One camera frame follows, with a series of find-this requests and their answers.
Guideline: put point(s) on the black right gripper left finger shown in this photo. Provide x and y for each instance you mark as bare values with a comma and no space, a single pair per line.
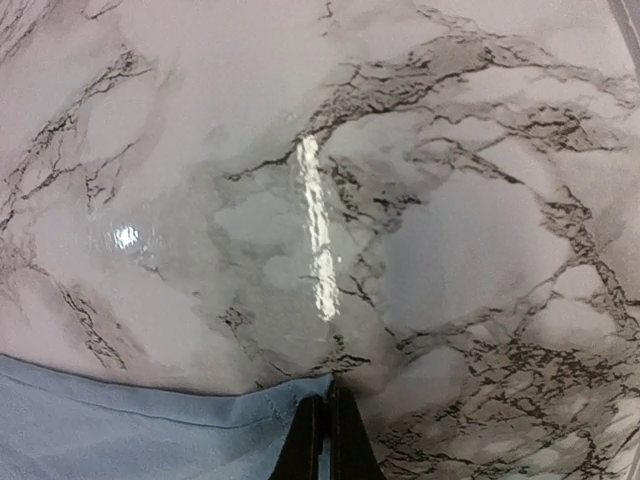
300,453

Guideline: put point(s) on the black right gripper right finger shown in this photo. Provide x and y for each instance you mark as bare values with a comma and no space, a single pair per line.
351,456

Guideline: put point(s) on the light blue garment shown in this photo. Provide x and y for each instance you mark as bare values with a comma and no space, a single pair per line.
56,425

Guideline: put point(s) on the right aluminium corner post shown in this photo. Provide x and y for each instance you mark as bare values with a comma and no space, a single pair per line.
627,14

